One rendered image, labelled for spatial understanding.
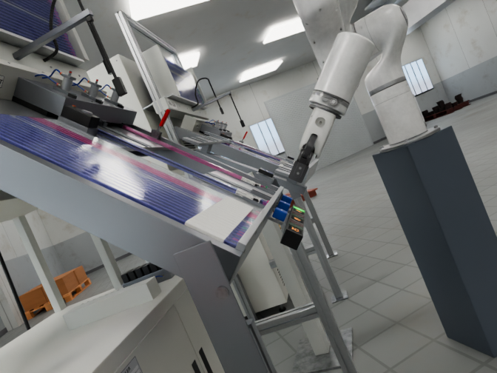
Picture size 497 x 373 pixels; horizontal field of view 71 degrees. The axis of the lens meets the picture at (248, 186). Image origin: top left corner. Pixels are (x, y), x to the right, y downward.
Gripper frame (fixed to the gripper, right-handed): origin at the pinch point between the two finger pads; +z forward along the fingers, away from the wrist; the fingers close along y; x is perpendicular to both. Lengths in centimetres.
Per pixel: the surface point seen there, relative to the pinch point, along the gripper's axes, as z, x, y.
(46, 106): 8, 60, -6
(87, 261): 516, 433, 757
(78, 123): 8, 50, -7
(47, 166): 9, 32, -38
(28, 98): 8, 65, -6
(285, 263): 40, -10, 57
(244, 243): 8.0, 2.7, -35.5
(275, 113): -60, 145, 1057
